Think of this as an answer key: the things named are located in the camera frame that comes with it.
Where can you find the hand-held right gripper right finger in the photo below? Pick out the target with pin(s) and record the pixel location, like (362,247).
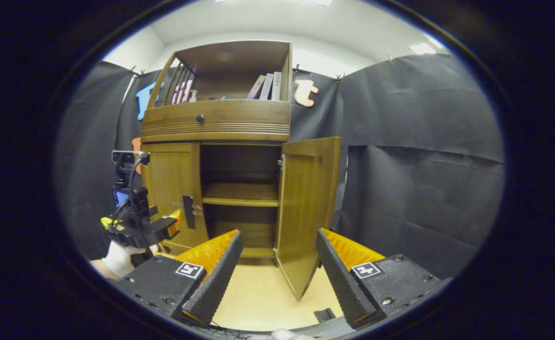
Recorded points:
(341,283)

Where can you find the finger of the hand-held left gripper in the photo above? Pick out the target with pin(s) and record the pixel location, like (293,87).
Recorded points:
(169,227)

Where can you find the small ceiling light panel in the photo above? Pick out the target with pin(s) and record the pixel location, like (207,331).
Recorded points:
(422,49)

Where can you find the grey book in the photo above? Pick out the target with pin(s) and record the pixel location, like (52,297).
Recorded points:
(266,87)

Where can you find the large ceiling light panel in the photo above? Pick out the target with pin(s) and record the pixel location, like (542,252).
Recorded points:
(315,2)

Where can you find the white book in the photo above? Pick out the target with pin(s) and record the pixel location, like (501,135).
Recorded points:
(276,86)

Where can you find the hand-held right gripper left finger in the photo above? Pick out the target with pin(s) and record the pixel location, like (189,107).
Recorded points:
(216,283)

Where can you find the wooden cabinet drawer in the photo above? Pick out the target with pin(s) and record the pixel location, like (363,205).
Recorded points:
(239,115)

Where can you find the wooden cabinet door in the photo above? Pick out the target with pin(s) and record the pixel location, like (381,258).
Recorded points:
(169,179)
(306,198)

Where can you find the black backdrop cloth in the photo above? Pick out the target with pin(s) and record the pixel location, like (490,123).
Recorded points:
(424,165)

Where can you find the small black block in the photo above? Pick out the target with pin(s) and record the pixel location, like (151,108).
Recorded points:
(324,315)

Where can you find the wooden double-door shoe cabinet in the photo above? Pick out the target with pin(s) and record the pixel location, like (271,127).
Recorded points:
(239,193)

